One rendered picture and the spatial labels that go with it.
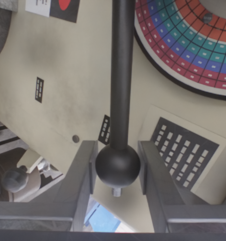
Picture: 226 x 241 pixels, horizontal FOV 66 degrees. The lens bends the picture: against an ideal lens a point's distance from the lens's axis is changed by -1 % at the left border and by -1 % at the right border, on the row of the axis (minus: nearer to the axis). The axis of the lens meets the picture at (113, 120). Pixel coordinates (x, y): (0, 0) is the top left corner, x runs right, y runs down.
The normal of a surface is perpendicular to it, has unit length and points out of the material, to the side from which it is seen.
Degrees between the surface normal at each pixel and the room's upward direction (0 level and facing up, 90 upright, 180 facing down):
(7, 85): 90
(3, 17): 11
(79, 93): 90
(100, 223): 90
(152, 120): 90
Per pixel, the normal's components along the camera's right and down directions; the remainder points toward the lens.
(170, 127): -0.54, 0.23
